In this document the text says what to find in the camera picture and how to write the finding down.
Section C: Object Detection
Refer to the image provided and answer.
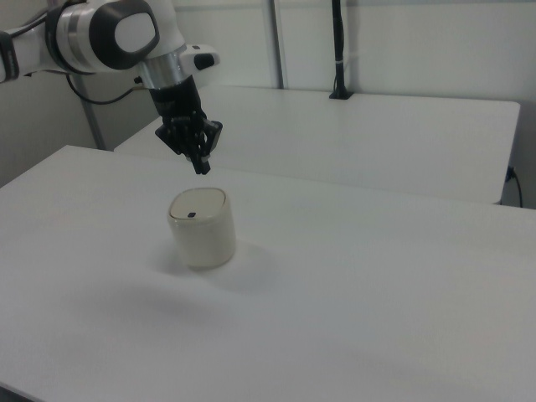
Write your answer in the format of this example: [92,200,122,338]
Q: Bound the cream plastic trash bin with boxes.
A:
[166,188,238,270]

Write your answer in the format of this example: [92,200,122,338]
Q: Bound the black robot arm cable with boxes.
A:
[65,74,146,105]

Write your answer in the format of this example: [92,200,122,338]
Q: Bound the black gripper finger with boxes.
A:
[154,118,205,175]
[196,120,224,173]

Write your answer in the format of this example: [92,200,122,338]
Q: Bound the cream trash bin lid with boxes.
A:
[167,188,229,221]

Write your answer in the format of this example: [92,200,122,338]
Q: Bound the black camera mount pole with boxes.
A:
[328,0,353,101]

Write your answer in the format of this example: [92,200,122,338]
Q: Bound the black power cable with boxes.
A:
[505,166,525,209]

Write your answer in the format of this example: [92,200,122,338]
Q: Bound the grey partition frame post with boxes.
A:
[267,0,291,90]

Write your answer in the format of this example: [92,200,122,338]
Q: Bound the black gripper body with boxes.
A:
[148,75,210,127]

